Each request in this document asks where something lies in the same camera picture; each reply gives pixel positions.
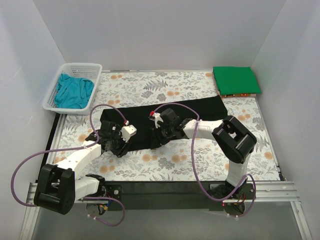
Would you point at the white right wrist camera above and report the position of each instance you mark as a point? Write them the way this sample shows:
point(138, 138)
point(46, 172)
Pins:
point(156, 118)

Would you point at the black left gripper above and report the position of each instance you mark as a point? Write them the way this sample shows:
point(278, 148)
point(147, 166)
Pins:
point(119, 149)

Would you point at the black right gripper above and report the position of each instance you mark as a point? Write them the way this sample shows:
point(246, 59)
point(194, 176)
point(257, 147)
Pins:
point(157, 136)

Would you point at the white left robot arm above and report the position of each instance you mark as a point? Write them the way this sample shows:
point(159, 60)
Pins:
point(59, 185)

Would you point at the black t shirt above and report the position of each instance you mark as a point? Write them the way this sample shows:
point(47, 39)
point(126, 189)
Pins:
point(209, 109)

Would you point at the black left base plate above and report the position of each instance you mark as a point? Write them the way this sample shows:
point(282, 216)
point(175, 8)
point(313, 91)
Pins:
point(105, 192)

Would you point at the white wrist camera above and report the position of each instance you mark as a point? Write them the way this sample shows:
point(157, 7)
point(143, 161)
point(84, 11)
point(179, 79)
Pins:
point(156, 118)
point(127, 131)

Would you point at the white plastic basket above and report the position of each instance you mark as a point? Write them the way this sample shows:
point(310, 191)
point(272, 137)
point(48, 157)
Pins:
point(91, 71)

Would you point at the aluminium frame rail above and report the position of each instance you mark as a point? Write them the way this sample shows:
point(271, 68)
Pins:
point(177, 211)

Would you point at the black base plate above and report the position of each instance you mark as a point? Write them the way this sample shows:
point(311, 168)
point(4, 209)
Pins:
point(220, 190)
point(105, 192)

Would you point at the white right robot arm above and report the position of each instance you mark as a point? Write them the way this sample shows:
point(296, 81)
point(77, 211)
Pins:
point(234, 139)

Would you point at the folded green t shirt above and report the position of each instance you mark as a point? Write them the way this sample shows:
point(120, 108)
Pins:
point(234, 80)

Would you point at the teal t shirt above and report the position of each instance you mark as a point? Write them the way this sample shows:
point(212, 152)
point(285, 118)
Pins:
point(73, 92)

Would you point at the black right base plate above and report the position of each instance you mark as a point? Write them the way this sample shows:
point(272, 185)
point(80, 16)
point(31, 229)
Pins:
point(220, 190)

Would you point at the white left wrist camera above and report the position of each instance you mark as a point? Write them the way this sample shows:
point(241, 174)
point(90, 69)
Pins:
point(127, 131)

